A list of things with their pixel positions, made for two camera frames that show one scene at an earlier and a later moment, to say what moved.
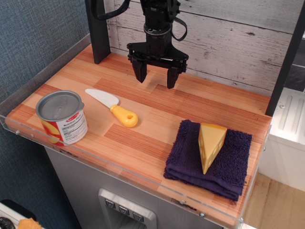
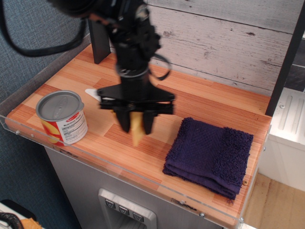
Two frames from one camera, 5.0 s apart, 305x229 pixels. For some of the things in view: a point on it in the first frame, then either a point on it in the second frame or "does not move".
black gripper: (157, 49) to (135, 93)
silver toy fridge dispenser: (119, 212) does not move
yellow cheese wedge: (211, 140) to (137, 126)
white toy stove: (11, 213) does not move
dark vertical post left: (99, 31) does not move
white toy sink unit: (283, 158) does not move
